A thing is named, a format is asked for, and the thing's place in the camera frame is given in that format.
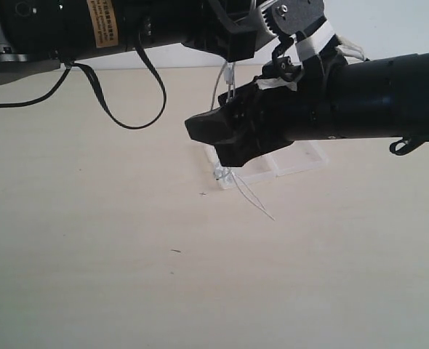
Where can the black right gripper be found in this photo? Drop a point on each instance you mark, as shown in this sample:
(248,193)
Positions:
(257,122)

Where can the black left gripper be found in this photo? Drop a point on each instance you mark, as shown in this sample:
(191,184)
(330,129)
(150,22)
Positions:
(232,30)

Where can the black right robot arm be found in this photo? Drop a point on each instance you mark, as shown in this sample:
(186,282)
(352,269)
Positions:
(386,98)

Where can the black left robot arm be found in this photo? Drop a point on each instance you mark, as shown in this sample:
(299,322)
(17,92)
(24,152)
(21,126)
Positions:
(40,36)

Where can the clear plastic hinged case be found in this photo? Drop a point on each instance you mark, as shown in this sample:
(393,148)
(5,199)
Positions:
(302,156)

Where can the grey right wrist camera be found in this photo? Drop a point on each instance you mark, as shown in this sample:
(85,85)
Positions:
(304,26)

